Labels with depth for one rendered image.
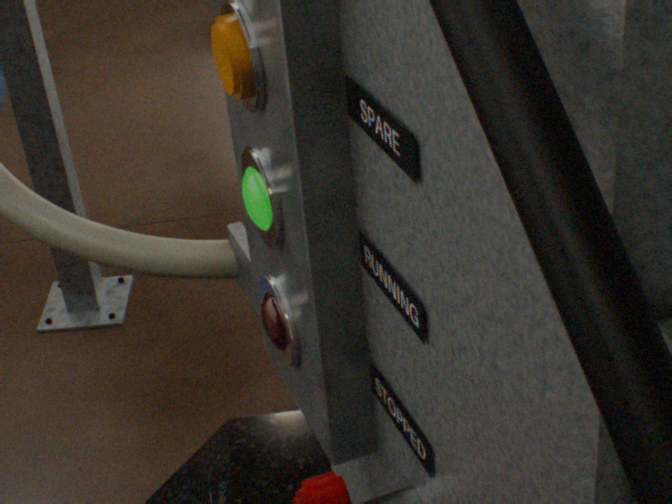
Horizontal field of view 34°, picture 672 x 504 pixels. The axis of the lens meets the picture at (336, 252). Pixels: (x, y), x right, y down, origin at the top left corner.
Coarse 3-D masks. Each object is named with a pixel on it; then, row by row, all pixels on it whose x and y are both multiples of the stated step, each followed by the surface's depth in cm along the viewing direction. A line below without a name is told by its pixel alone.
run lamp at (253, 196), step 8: (248, 168) 36; (248, 176) 36; (256, 176) 36; (248, 184) 36; (256, 184) 36; (248, 192) 36; (256, 192) 36; (248, 200) 36; (256, 200) 36; (264, 200) 35; (248, 208) 36; (256, 208) 36; (264, 208) 36; (256, 216) 36; (264, 216) 36; (256, 224) 37; (264, 224) 36
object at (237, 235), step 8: (232, 224) 82; (240, 224) 82; (232, 232) 81; (240, 232) 81; (232, 240) 81; (240, 240) 80; (240, 248) 79; (248, 248) 79; (240, 256) 80; (248, 256) 78; (240, 264) 81; (248, 264) 78; (240, 272) 82; (248, 272) 79; (240, 280) 83; (248, 280) 79; (248, 288) 80; (248, 296) 81; (256, 304) 79; (256, 312) 80
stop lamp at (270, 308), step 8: (264, 296) 39; (264, 304) 39; (272, 304) 38; (264, 312) 39; (272, 312) 38; (264, 320) 39; (272, 320) 38; (280, 320) 38; (264, 328) 39; (272, 328) 38; (280, 328) 38; (272, 336) 39; (280, 336) 38; (280, 344) 39
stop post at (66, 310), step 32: (32, 0) 224; (0, 32) 221; (32, 32) 222; (32, 64) 225; (32, 96) 229; (32, 128) 233; (64, 128) 241; (32, 160) 237; (64, 160) 239; (64, 192) 242; (64, 256) 251; (64, 288) 256; (96, 288) 258; (128, 288) 266; (64, 320) 257; (96, 320) 256
